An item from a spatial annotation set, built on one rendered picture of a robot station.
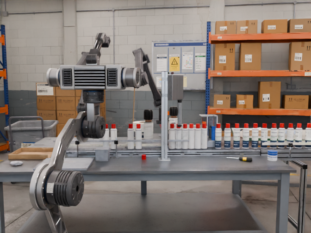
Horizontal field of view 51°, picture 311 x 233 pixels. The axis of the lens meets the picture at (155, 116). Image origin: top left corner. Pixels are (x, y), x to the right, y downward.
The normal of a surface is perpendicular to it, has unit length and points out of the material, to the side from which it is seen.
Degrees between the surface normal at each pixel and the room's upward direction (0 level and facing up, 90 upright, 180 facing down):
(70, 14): 90
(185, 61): 89
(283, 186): 90
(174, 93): 90
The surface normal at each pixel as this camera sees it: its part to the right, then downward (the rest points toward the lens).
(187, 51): -0.18, 0.11
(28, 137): 0.15, 0.17
